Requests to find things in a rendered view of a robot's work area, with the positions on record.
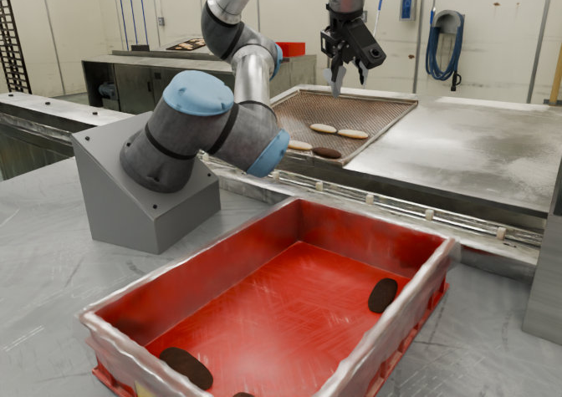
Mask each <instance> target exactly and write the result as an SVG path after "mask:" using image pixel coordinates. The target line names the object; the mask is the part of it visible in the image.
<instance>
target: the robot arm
mask: <svg viewBox="0 0 562 397"><path fill-rule="evenodd" d="M248 2H249V0H206V2H205V4H204V6H203V9H202V15H201V30H202V36H203V39H204V42H205V44H206V46H207V47H208V49H209V50H210V51H211V52H212V53H213V54H214V55H215V56H217V57H218V58H220V59H221V60H223V61H225V62H226V63H228V64H230V65H231V68H232V73H233V75H234V76H235V78H236V79H235V88H234V97H233V93H232V91H231V90H230V89H229V88H228V87H227V86H225V85H224V83H223V82H222V81H221V80H220V79H217V78H216V77H214V76H212V75H210V74H206V73H203V72H200V71H195V70H191V71H183V72H180V73H179V74H177V75H176V76H175V77H174V78H173V80H172V81H171V82H170V84H169V85H168V86H167V87H166V88H165V90H164V92H163V95H162V97H161V99H160V101H159V103H158V104H157V106H156V108H155V109H154V111H153V113H152V115H151V117H150V118H149V120H148V121H147V123H146V125H145V126H144V127H142V128H141V129H140V130H138V131H137V132H136V133H134V134H133V135H132V136H131V137H130V138H129V139H128V140H127V141H126V142H125V143H124V145H123V147H122V149H121V151H120V162H121V164H122V166H123V168H124V170H125V172H126V173H127V174H128V175H129V177H130V178H131V179H132V180H134V181H135V182H136V183H138V184H139V185H141V186H143V187H145V188H146V189H148V190H151V191H155V192H159V193H174V192H177V191H179V190H181V189H182V188H183V187H184V186H185V185H186V183H187V182H188V181H189V179H190V177H191V175H192V168H193V165H194V161H195V157H196V155H197V153H198V152H199V150H202V151H204V152H207V153H208V154H210V155H213V156H215V157H217V158H218V159H220V160H223V161H225V162H227V163H228V164H230V165H233V166H235V167H237V168H238V169H240V170H242V171H245V172H246V174H250V175H253V176H256V177H258V178H262V177H265V176H267V175H268V174H270V173H271V172H272V171H273V170H274V168H275V167H276V166H277V165H278V163H279V162H280V161H281V159H282V158H283V156H284V153H285V151H286V150H287V148H288V145H289V140H290V136H289V133H288V132H287V131H285V129H284V128H282V129H281V128H280V127H278V121H277V117H276V114H275V113H274V112H273V110H272V109H271V108H270V99H269V82H270V81H271V80H272V79H273V78H274V76H275V75H276V73H277V72H278V70H279V68H280V65H281V62H282V59H283V52H282V49H281V48H280V47H279V46H278V45H277V44H276V43H275V42H274V41H273V40H271V39H268V38H266V37H265V36H263V35H262V34H261V33H259V32H258V31H256V30H255V29H253V28H251V27H250V26H248V25H247V24H246V23H244V22H242V21H241V18H242V10H243V9H244V8H245V6H246V5H247V4H248ZM364 5H365V0H330V2H329V3H326V4H325V6H326V9H327V10H328V11H330V25H329V26H327V27H326V29H324V30H321V31H320V44H321V52H323V53H325V54H326V56H328V57H330V58H331V59H332V60H331V65H330V69H325V70H324V72H323V75H324V78H325V79H326V80H327V82H328V83H329V84H330V86H331V92H332V95H333V96H334V98H335V99H336V98H337V97H338V96H339V95H340V93H341V92H340V90H341V86H342V84H343V82H342V80H343V78H344V76H345V73H346V68H345V67H344V66H343V64H344V62H345V63H346V64H348V63H349V62H350V61H351V63H352V64H353V65H354V66H355V67H356V68H357V69H358V73H359V74H360V84H361V85H363V84H364V83H365V79H366V76H367V74H368V71H369V69H373V68H375V67H377V66H380V65H382V64H383V62H384V61H385V59H386V54H385V52H384V51H383V50H382V48H381V46H380V45H379V44H378V43H377V41H376V40H375V38H374V37H373V35H372V34H371V32H370V30H369V29H368V28H367V27H366V25H365V24H364V22H363V21H362V19H361V18H360V16H361V15H362V14H363V11H364ZM329 29H330V30H329ZM327 30H328V31H327ZM323 39H324V45H325V48H323Z"/></svg>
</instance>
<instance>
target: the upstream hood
mask: <svg viewBox="0 0 562 397"><path fill-rule="evenodd" d="M0 113H3V114H6V115H11V116H14V117H18V118H20V119H24V120H29V121H32V122H35V123H39V124H41V125H47V126H50V127H53V128H56V129H59V130H64V131H68V132H71V133H77V132H80V131H83V130H88V129H91V128H94V127H97V126H101V125H106V124H109V123H111V122H115V121H117V120H122V119H126V118H129V117H131V116H135V115H131V114H127V113H122V112H117V111H113V110H108V109H101V108H96V107H92V106H88V105H83V104H76V103H71V102H67V101H63V100H58V99H50V98H46V97H42V96H37V95H33V94H25V93H21V92H12V93H6V94H0Z"/></svg>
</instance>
